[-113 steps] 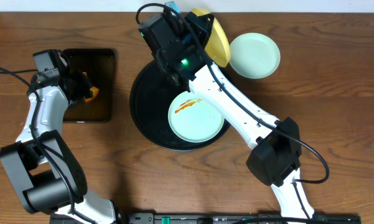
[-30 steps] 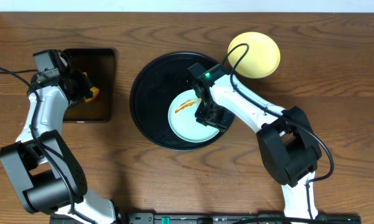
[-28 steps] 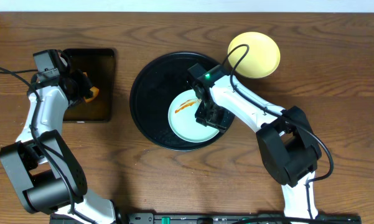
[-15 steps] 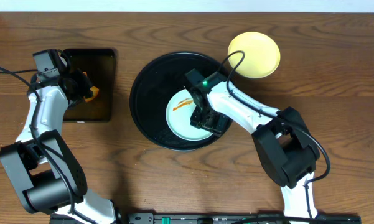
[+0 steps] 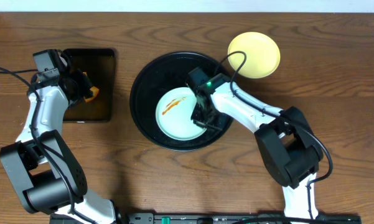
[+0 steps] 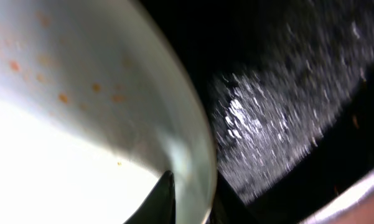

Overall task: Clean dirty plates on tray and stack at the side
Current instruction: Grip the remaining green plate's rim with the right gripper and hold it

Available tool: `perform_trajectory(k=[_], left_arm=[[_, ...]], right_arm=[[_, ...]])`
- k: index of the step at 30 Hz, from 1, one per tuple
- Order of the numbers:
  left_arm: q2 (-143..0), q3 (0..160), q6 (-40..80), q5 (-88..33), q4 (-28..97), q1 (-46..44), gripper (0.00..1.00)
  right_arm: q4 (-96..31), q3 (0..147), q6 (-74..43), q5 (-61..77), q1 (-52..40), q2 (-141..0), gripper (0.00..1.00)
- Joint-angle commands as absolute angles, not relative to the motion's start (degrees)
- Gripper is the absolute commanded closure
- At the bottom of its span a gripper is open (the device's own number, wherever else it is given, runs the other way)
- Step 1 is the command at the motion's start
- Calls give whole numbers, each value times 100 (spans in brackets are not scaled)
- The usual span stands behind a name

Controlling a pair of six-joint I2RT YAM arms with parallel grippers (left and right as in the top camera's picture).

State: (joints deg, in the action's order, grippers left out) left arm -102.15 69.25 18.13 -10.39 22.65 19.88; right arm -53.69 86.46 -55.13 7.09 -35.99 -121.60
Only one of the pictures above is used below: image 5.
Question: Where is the green yellow sponge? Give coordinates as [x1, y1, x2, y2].
[83, 72, 100, 103]

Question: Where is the light green plate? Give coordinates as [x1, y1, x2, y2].
[155, 87, 207, 141]

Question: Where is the yellow plate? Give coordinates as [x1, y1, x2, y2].
[227, 32, 281, 78]

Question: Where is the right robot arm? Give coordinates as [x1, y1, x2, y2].
[186, 73, 329, 220]

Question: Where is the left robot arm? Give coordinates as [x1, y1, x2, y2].
[0, 70, 119, 223]

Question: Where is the black rectangular water tray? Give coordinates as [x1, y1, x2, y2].
[63, 49, 116, 123]

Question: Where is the round black tray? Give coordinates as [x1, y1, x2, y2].
[129, 52, 233, 151]

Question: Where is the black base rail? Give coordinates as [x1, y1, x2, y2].
[120, 213, 362, 224]

